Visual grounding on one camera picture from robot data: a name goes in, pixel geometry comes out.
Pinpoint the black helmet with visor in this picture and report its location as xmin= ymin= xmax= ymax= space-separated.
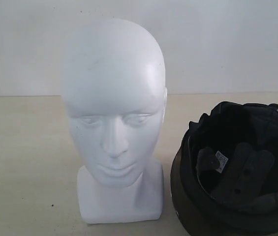
xmin=170 ymin=101 xmax=278 ymax=236

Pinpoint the white mannequin head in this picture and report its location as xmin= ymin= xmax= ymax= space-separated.
xmin=62 ymin=18 xmax=167 ymax=224

